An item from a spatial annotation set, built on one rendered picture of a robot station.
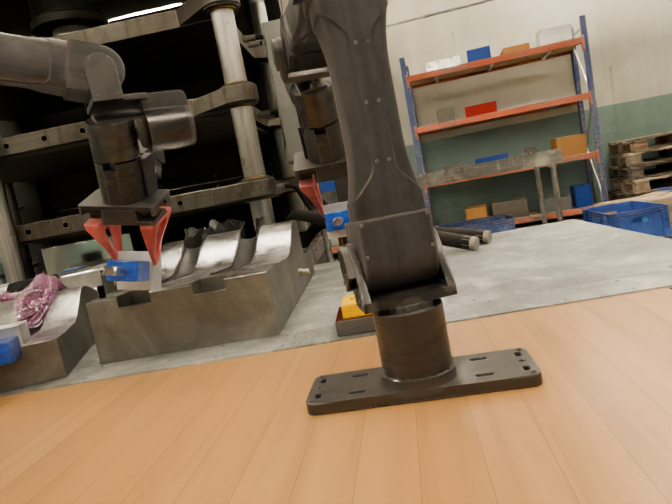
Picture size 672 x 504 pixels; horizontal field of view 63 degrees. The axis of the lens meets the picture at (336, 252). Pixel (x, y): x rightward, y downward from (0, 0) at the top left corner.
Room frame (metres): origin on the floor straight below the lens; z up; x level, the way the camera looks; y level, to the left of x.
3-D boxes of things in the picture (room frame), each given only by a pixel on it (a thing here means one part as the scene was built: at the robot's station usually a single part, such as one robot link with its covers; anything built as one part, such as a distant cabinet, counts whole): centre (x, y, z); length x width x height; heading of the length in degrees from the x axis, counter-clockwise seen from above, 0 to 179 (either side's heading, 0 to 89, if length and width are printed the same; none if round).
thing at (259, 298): (1.00, 0.21, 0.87); 0.50 x 0.26 x 0.14; 175
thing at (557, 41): (6.70, -2.20, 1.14); 2.06 x 0.65 x 2.27; 77
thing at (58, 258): (1.84, 0.68, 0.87); 0.50 x 0.27 x 0.17; 175
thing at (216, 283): (0.77, 0.18, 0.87); 0.05 x 0.05 x 0.04; 85
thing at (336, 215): (0.83, -0.01, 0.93); 0.13 x 0.05 x 0.05; 175
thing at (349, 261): (0.48, -0.05, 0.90); 0.09 x 0.06 x 0.06; 97
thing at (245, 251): (0.99, 0.22, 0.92); 0.35 x 0.16 x 0.09; 175
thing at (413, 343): (0.48, -0.05, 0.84); 0.20 x 0.07 x 0.08; 82
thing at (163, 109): (0.73, 0.22, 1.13); 0.12 x 0.09 x 0.12; 118
